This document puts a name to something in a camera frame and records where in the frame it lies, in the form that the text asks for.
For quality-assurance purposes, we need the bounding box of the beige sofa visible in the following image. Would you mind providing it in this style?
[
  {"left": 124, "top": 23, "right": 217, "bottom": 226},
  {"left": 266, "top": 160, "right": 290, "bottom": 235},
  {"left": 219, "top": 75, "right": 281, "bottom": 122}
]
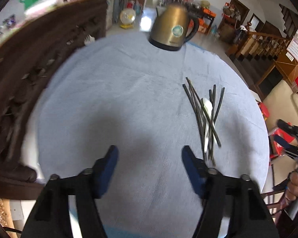
[{"left": 263, "top": 80, "right": 298, "bottom": 132}]

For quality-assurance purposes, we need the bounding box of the person's right hand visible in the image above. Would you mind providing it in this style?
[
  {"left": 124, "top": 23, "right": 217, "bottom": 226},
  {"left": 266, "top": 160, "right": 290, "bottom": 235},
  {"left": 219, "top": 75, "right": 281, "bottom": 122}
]
[{"left": 285, "top": 171, "right": 298, "bottom": 202}]

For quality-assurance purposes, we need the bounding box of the dark chopstick one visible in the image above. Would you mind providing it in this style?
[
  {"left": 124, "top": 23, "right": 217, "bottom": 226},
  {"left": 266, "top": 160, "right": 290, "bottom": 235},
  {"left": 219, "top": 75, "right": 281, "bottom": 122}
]
[{"left": 186, "top": 77, "right": 222, "bottom": 148}]

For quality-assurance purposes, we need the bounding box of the bronze electric kettle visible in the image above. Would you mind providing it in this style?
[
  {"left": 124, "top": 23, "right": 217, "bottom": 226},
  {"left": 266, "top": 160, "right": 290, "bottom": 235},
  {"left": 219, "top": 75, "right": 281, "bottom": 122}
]
[{"left": 148, "top": 3, "right": 200, "bottom": 51}]

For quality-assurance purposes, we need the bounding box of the small electric fan heater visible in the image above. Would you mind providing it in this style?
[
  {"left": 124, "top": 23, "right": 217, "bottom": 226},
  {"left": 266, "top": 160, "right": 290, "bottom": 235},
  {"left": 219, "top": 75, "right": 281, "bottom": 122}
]
[{"left": 119, "top": 8, "right": 136, "bottom": 29}]

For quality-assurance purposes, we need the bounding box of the wooden stair railing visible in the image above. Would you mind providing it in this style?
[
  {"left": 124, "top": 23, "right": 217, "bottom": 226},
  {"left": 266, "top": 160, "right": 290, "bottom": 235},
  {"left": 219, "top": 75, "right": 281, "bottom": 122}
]
[{"left": 226, "top": 31, "right": 290, "bottom": 61}]

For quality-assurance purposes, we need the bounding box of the dark chopstick four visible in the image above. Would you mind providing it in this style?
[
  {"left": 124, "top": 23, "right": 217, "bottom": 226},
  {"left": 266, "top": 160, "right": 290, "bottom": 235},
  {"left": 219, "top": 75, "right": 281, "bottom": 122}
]
[{"left": 210, "top": 84, "right": 216, "bottom": 162}]

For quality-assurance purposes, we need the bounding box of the dark carved wooden sideboard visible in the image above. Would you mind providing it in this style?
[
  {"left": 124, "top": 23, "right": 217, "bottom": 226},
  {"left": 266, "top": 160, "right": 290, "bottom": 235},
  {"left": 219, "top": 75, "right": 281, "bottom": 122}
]
[{"left": 0, "top": 0, "right": 108, "bottom": 200}]

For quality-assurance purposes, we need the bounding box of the orange box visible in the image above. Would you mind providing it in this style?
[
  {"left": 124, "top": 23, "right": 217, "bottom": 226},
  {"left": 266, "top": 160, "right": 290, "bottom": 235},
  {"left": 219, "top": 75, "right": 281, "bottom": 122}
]
[{"left": 203, "top": 8, "right": 216, "bottom": 18}]

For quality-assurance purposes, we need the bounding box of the dark chopstick two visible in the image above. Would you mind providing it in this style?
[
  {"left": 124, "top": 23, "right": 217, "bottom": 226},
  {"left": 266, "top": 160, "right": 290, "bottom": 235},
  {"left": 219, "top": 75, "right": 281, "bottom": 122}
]
[{"left": 182, "top": 84, "right": 206, "bottom": 160}]

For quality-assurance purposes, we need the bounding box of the red child chair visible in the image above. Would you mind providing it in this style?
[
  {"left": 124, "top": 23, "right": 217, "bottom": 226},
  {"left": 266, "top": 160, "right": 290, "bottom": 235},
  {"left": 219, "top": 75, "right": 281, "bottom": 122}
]
[{"left": 269, "top": 127, "right": 297, "bottom": 160}]

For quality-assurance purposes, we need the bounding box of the dark chopstick three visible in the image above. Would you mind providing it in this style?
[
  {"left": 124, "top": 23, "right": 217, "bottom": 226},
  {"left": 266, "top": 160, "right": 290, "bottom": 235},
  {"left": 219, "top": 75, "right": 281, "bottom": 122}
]
[{"left": 213, "top": 87, "right": 225, "bottom": 123}]

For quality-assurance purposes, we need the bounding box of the white plastic spoon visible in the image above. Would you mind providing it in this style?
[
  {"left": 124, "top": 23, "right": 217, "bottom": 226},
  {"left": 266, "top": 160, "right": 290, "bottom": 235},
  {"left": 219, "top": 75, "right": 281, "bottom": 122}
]
[{"left": 200, "top": 97, "right": 214, "bottom": 154}]

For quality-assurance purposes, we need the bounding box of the light blue table cloth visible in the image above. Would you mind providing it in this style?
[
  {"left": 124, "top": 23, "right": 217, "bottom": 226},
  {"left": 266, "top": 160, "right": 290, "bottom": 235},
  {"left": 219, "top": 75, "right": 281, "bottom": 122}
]
[{"left": 37, "top": 32, "right": 269, "bottom": 237}]

